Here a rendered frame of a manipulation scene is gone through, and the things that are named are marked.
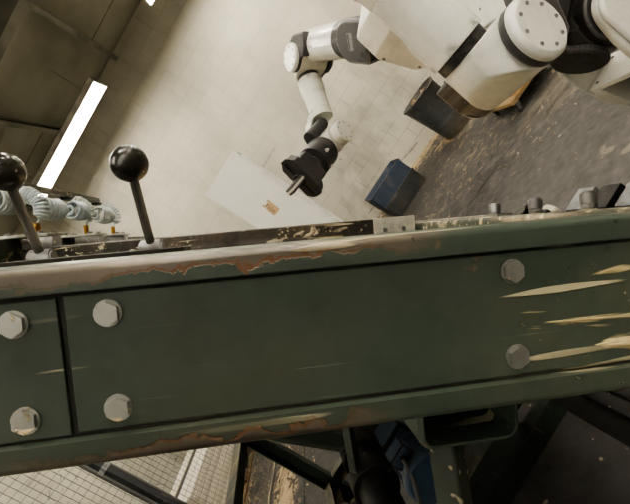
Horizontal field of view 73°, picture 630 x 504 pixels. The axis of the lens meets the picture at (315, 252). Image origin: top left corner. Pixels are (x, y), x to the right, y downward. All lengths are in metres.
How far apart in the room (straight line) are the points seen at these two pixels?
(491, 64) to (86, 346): 0.47
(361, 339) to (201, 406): 0.10
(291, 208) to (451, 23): 4.31
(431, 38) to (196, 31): 6.12
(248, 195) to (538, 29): 4.38
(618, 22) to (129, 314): 0.93
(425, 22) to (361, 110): 5.74
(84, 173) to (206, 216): 1.79
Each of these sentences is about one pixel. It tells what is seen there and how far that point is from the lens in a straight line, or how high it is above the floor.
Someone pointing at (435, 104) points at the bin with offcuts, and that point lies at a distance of 5.30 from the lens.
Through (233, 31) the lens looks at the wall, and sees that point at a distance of 6.51.
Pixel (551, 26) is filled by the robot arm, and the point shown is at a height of 1.12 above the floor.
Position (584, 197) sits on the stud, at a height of 0.88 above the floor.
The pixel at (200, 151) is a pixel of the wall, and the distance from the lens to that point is 6.33.
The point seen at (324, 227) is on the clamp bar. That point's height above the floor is 1.13.
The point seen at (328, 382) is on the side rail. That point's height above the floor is 1.18.
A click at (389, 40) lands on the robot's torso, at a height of 1.26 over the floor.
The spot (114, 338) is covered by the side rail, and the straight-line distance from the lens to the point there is 0.26.
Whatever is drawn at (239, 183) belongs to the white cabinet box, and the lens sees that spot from 4.81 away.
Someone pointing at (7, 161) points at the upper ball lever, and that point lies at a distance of 0.51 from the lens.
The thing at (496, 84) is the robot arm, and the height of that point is 1.13.
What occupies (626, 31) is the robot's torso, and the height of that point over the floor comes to 0.92.
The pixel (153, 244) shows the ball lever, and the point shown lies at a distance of 0.51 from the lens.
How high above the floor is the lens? 1.26
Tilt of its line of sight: 7 degrees down
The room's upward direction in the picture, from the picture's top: 57 degrees counter-clockwise
